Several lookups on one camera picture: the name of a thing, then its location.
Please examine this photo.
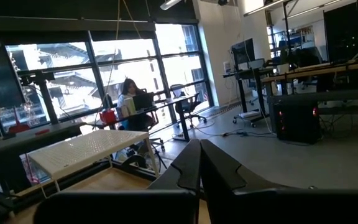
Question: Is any large black screen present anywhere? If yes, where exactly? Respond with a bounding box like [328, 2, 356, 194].
[323, 1, 358, 63]

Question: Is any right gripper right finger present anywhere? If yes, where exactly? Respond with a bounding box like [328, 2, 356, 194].
[200, 139, 358, 224]

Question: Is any white ceiling lamp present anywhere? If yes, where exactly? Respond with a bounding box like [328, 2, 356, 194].
[159, 0, 183, 11]

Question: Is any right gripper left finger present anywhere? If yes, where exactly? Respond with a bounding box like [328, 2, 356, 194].
[32, 139, 202, 224]

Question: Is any red box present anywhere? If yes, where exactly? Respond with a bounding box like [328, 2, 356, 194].
[99, 108, 117, 124]

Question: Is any white perforated metal shelf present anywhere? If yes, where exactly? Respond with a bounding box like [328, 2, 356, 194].
[25, 128, 162, 199]

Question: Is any black monitor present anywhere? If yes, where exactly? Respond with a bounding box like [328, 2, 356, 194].
[230, 37, 257, 65]
[0, 42, 27, 108]

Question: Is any black laptop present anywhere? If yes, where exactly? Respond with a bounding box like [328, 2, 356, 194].
[131, 92, 155, 112]

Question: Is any black office desk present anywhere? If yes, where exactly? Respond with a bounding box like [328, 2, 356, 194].
[87, 95, 200, 142]

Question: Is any long wooden table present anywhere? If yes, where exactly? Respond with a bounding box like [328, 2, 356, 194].
[259, 58, 358, 94]

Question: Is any black curved bracket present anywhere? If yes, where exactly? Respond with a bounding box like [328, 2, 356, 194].
[121, 154, 148, 170]

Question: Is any grey desk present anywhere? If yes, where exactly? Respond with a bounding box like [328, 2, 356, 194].
[0, 121, 87, 194]

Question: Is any black computer tower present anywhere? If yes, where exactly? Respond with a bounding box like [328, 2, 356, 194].
[267, 96, 323, 144]

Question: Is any person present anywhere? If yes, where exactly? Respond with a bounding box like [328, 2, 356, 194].
[116, 77, 155, 131]

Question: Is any black office chair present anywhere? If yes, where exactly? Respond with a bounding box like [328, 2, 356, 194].
[170, 83, 208, 129]

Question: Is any black rolling stand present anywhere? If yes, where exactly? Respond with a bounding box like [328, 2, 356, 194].
[223, 67, 275, 128]

